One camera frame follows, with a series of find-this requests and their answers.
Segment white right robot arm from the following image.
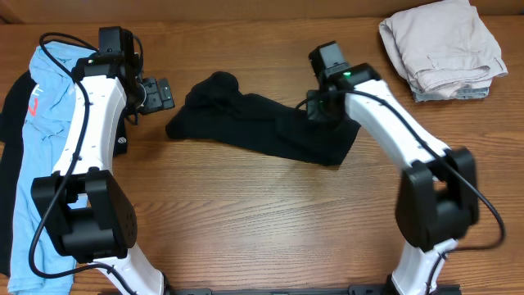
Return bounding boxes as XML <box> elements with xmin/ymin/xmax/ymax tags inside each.
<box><xmin>305</xmin><ymin>41</ymin><xmax>479</xmax><ymax>295</ymax></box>

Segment black t-shirt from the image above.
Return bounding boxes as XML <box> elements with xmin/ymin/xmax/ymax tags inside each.
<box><xmin>165</xmin><ymin>71</ymin><xmax>359</xmax><ymax>166</ymax></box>

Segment folded beige trousers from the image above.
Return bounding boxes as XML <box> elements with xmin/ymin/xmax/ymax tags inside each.
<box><xmin>378</xmin><ymin>0</ymin><xmax>508</xmax><ymax>97</ymax></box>

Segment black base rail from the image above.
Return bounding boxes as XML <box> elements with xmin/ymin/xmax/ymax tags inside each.
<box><xmin>174</xmin><ymin>282</ymin><xmax>462</xmax><ymax>295</ymax></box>

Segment black garment with logo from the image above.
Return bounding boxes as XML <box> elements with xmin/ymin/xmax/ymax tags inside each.
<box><xmin>0</xmin><ymin>71</ymin><xmax>129</xmax><ymax>276</ymax></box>

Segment folded denim jeans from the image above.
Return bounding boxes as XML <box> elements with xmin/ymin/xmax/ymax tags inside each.
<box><xmin>411</xmin><ymin>87</ymin><xmax>490</xmax><ymax>102</ymax></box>

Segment light blue t-shirt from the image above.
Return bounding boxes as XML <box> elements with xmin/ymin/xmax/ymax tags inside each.
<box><xmin>7</xmin><ymin>41</ymin><xmax>93</xmax><ymax>294</ymax></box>

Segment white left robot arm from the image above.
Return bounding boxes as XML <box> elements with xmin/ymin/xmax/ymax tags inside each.
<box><xmin>29</xmin><ymin>26</ymin><xmax>175</xmax><ymax>295</ymax></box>

